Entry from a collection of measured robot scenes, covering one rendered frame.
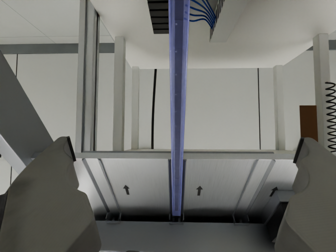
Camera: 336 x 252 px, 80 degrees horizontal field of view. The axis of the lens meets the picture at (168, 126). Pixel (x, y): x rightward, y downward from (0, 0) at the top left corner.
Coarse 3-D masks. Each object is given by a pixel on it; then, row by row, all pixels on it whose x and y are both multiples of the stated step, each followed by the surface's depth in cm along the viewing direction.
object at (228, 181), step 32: (96, 160) 26; (128, 160) 26; (160, 160) 26; (192, 160) 26; (224, 160) 26; (256, 160) 25; (288, 160) 25; (96, 192) 32; (128, 192) 31; (160, 192) 31; (192, 192) 31; (224, 192) 31; (256, 192) 30
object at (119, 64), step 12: (120, 36) 66; (324, 36) 64; (120, 48) 66; (324, 48) 63; (120, 60) 65; (324, 60) 63; (120, 72) 65; (132, 72) 93; (276, 72) 90; (324, 72) 63; (120, 84) 65; (132, 84) 92; (276, 84) 90; (324, 84) 63; (120, 96) 65; (132, 96) 92; (276, 96) 90; (324, 96) 62; (120, 108) 64; (132, 108) 92; (276, 108) 90; (324, 108) 62; (120, 120) 64; (132, 120) 91; (276, 120) 90; (324, 120) 62; (120, 132) 64; (132, 132) 91; (276, 132) 90; (324, 132) 62; (120, 144) 64; (132, 144) 91; (276, 144) 90; (324, 144) 61
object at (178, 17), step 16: (176, 0) 13; (176, 16) 13; (176, 32) 14; (176, 48) 15; (176, 64) 16; (176, 80) 17; (176, 96) 18; (176, 112) 19; (176, 128) 20; (176, 144) 22; (176, 160) 24; (176, 176) 26; (176, 192) 29; (176, 208) 32
